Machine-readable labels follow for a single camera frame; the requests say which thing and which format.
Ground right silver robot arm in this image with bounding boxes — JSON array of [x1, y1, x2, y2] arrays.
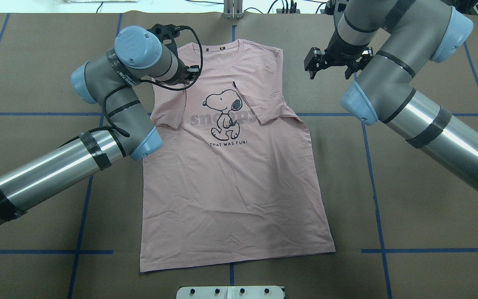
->
[[303, 0, 478, 191]]

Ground aluminium frame post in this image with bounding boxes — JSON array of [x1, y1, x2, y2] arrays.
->
[[223, 0, 244, 20]]

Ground pink Snoopy t-shirt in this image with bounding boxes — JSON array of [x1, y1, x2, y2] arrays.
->
[[139, 39, 335, 272]]

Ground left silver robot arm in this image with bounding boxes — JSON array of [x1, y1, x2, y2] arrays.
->
[[0, 24, 202, 225]]

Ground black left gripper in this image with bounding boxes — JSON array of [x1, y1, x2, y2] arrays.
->
[[148, 23, 200, 86]]

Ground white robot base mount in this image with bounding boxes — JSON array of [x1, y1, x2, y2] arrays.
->
[[176, 285, 286, 299]]

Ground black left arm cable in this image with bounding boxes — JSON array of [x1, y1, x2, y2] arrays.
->
[[102, 26, 204, 137]]

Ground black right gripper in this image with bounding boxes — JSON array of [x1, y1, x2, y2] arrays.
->
[[304, 47, 374, 79]]

